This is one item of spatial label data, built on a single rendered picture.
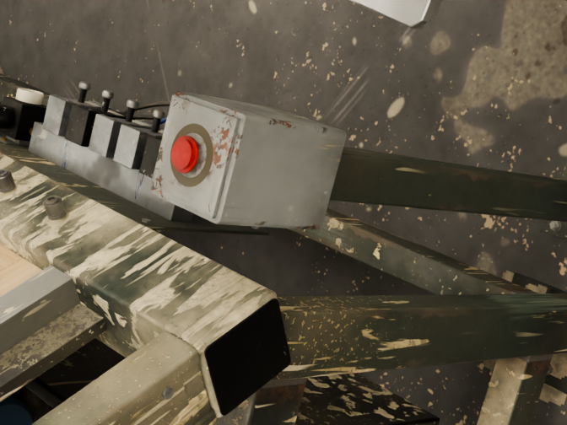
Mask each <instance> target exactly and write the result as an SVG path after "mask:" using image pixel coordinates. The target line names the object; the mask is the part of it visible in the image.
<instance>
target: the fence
mask: <svg viewBox="0 0 567 425"><path fill-rule="evenodd" d="M78 304H80V299H79V296H78V293H77V290H76V288H75V285H74V282H73V279H72V278H71V277H70V276H68V275H67V274H65V273H63V272H61V271H59V270H58V269H56V268H55V267H54V266H48V267H47V268H46V269H44V270H42V271H41V272H38V273H37V274H35V275H34V276H33V277H31V278H29V279H27V280H26V281H24V282H22V283H20V285H18V286H16V287H15V288H13V289H11V290H9V291H8V292H6V293H5V294H3V295H2V296H0V355H1V354H3V353H4V352H6V351H7V350H8V349H10V348H12V347H14V346H15V345H17V344H18V343H20V342H21V341H23V340H24V339H25V338H27V337H29V336H31V335H32V334H34V333H35V332H37V331H38V330H39V329H41V328H42V327H44V326H45V325H48V324H49V323H51V322H52V321H54V320H55V319H56V318H58V317H59V316H61V315H63V314H65V313H66V312H68V311H69V310H70V309H72V308H73V307H75V306H76V305H78Z"/></svg>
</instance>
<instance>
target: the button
mask: <svg viewBox="0 0 567 425"><path fill-rule="evenodd" d="M198 158H199V149H198V145H197V142H196V141H195V139H194V138H193V137H190V136H182V137H179V138H178V139H177V140H176V142H175V144H174V146H173V148H172V151H171V159H172V163H173V165H174V167H175V169H176V170H177V171H178V172H180V173H184V174H185V173H189V172H191V171H192V170H193V169H194V168H195V166H196V164H197V161H198Z"/></svg>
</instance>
